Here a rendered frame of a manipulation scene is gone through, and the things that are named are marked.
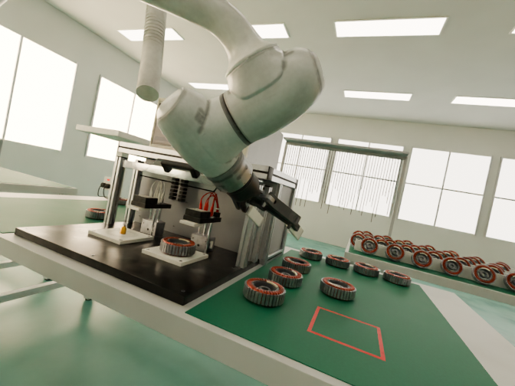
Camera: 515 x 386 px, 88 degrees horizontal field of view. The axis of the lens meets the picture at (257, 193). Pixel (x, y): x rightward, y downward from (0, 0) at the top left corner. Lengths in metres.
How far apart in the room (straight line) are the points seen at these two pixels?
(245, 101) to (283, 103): 0.06
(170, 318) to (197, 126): 0.39
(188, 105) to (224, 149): 0.09
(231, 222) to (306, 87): 0.74
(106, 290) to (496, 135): 7.66
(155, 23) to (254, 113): 2.21
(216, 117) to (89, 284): 0.52
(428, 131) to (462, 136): 0.68
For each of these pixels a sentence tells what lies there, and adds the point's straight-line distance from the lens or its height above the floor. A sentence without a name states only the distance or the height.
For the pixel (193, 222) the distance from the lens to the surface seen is 0.93.
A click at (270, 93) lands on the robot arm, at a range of 0.44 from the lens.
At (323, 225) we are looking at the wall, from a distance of 7.19.
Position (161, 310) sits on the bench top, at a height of 0.74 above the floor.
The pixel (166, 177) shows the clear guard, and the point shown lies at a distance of 0.75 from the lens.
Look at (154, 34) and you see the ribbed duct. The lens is 2.56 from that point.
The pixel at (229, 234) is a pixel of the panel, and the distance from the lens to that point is 1.10.
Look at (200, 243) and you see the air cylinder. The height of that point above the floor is 0.80.
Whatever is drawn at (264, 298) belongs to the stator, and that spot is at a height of 0.77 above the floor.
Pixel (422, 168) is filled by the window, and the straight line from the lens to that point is 7.31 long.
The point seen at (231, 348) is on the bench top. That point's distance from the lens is 0.58.
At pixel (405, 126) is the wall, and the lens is 7.47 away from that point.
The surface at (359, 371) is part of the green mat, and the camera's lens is 0.60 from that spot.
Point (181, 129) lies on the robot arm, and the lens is 0.46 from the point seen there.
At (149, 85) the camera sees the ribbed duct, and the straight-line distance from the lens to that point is 2.23.
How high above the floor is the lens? 1.04
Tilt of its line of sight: 1 degrees down
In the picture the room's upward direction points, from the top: 11 degrees clockwise
